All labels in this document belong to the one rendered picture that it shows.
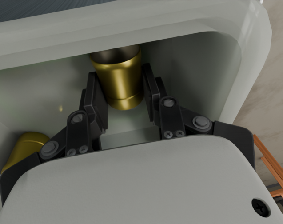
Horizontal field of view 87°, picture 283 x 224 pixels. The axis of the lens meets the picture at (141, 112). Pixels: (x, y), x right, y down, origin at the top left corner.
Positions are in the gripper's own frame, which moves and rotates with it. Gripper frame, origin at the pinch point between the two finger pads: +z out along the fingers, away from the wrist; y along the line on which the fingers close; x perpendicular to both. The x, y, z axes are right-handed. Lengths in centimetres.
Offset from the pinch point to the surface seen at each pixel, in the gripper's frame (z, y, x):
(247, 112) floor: 94, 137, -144
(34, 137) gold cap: 2.2, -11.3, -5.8
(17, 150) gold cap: 0.5, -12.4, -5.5
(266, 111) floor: 94, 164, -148
